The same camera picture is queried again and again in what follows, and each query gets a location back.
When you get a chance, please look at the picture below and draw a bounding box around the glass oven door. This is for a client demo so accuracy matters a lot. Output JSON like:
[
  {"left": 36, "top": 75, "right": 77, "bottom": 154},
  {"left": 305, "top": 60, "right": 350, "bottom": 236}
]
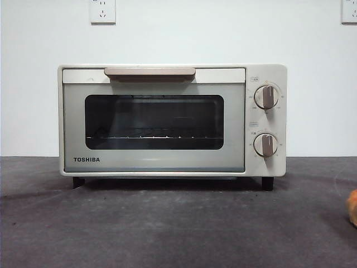
[{"left": 61, "top": 66, "right": 246, "bottom": 173}]

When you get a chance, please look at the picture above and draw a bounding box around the golden braided bread loaf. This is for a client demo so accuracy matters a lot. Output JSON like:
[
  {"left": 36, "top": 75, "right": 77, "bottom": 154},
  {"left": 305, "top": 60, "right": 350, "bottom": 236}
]
[{"left": 345, "top": 189, "right": 357, "bottom": 226}]

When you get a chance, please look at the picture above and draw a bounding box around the cream and taupe oven knob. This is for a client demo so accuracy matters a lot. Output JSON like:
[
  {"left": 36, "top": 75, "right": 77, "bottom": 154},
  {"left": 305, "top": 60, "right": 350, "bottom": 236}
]
[
  {"left": 254, "top": 85, "right": 280, "bottom": 110},
  {"left": 253, "top": 132, "right": 278, "bottom": 157}
]

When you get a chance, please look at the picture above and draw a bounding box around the cream Toshiba toaster oven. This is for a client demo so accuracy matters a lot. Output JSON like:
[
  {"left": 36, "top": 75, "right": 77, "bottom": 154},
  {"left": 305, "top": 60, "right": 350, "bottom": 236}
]
[{"left": 57, "top": 63, "right": 287, "bottom": 192}]

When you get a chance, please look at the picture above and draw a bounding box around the metal wire oven rack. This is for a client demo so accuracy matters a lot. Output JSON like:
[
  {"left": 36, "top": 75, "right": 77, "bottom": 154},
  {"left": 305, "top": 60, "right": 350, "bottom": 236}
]
[{"left": 86, "top": 127, "right": 224, "bottom": 140}]

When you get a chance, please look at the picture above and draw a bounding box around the white wall power socket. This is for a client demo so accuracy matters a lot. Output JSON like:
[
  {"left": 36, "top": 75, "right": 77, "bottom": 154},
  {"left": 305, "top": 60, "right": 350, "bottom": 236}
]
[
  {"left": 90, "top": 0, "right": 117, "bottom": 25},
  {"left": 341, "top": 0, "right": 357, "bottom": 25}
]

